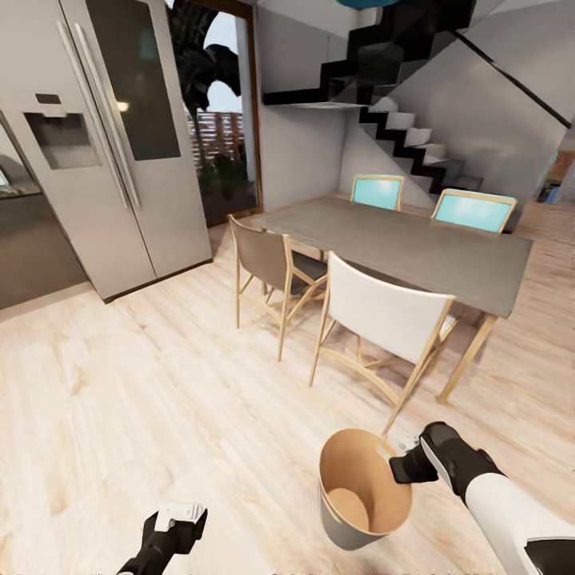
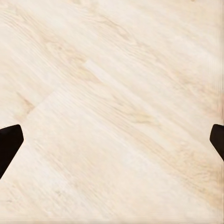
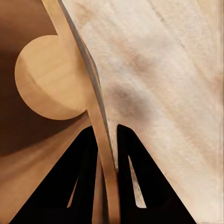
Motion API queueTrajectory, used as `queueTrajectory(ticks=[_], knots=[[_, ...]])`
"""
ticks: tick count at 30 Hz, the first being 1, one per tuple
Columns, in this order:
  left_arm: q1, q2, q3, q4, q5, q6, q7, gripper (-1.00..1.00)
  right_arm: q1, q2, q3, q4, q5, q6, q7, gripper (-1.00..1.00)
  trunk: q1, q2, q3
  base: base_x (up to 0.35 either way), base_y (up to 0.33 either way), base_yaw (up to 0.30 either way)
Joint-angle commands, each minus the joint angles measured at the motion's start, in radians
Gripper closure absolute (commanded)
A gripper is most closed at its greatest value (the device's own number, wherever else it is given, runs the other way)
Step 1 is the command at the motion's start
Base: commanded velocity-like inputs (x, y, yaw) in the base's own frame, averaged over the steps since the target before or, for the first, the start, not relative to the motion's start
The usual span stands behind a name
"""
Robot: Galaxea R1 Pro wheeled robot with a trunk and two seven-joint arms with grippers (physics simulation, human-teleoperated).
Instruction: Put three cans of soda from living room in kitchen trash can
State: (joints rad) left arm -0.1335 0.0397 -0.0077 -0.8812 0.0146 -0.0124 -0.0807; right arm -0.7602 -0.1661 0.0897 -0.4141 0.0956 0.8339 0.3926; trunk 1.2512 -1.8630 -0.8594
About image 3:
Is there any trash can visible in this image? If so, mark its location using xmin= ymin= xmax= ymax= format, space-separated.
xmin=0 ymin=0 xmax=121 ymax=224

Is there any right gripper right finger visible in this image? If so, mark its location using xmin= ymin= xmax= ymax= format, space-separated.
xmin=117 ymin=124 xmax=196 ymax=224

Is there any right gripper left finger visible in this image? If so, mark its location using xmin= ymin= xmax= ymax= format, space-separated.
xmin=9 ymin=126 xmax=98 ymax=224

